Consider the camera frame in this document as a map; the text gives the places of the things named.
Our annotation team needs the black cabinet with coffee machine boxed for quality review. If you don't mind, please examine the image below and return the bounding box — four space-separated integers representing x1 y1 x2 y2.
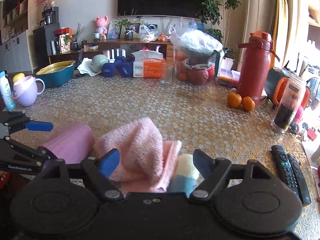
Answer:
33 7 60 69

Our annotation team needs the green potted tree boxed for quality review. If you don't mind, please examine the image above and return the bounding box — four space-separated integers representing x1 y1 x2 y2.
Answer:
196 0 243 59

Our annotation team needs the blue dumbbell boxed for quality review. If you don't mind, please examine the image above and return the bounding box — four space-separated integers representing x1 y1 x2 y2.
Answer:
115 56 133 77
101 56 126 77

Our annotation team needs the pink teddy bear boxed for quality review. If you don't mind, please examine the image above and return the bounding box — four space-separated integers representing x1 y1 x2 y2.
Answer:
95 16 108 40

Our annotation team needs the orange tangerine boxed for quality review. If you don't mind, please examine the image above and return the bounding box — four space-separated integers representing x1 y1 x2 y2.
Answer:
242 96 255 112
227 92 242 108

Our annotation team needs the yellow blue soft toy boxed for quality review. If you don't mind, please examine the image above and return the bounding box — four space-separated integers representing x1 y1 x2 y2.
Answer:
167 153 200 197

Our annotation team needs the white cloth under bowl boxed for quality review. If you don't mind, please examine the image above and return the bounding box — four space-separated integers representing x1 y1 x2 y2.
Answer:
77 57 101 77

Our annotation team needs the blue dumbbell left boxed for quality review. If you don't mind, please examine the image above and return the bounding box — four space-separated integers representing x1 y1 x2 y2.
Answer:
101 56 126 77

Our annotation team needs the wooden tv cabinet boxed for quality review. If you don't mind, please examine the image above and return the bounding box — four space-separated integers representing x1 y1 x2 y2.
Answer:
49 39 174 64

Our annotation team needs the yellow curtain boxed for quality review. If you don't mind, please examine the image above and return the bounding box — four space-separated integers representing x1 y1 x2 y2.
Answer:
271 0 289 68

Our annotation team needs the yellow and teal colander basket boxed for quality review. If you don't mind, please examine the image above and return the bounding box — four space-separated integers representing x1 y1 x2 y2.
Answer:
35 60 75 88

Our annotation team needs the purple plastic mug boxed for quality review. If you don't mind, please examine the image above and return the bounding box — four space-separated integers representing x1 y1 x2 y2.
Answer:
41 123 94 164

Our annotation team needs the orange green storage box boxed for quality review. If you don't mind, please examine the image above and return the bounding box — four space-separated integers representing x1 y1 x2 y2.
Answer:
264 67 312 110

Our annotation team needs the red insulated water bottle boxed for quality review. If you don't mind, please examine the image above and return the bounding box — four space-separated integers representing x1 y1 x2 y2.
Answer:
236 31 279 105

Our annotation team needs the white air conditioner column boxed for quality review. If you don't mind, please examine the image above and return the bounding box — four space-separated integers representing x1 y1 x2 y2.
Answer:
237 0 276 71

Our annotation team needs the orange tissue box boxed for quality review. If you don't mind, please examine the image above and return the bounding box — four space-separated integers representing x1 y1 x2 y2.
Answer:
131 50 166 79

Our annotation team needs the pink and lilac large cup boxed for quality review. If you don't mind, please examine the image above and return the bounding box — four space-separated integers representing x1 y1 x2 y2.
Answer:
12 75 46 107

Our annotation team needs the clear plastic bag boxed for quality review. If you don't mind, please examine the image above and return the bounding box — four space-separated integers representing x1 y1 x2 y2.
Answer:
168 25 225 57

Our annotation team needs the yellow round container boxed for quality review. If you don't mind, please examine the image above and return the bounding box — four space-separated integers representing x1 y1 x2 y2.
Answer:
12 73 25 83

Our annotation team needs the orange tangerine right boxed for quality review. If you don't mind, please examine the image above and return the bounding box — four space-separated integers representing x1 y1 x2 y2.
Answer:
242 96 255 112

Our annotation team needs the pink fluffy towel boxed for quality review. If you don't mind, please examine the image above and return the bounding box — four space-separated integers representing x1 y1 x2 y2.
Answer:
95 118 182 193

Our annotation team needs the clear drinking glass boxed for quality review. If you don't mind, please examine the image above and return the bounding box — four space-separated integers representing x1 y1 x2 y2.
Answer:
160 64 174 86

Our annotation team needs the glass jar with dark contents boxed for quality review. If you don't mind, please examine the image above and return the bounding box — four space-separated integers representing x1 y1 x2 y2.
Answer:
271 74 310 134

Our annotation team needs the white blue drink bottle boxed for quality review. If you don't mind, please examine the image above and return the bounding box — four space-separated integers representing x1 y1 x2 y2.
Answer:
0 71 16 111

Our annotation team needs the clear pitcher with fruit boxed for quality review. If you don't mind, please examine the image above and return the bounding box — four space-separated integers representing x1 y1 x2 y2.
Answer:
174 46 223 86

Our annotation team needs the blue dumbbell right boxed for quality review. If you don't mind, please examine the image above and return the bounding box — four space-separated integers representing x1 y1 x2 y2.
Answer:
115 56 133 77

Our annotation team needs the black remote control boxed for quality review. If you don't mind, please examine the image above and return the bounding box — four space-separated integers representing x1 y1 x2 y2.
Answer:
287 154 311 206
271 145 299 197

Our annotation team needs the green round lidded bowl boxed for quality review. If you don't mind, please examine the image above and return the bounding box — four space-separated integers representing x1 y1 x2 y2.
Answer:
91 54 109 73

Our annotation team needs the framed photo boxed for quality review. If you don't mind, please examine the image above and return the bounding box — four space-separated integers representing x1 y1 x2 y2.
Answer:
120 20 145 39

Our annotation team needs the orange tangerine left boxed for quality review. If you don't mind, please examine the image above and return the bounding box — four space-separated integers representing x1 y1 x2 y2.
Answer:
227 92 242 108

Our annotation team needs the white wifi router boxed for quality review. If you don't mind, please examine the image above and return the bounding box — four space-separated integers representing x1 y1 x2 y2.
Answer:
106 48 126 61

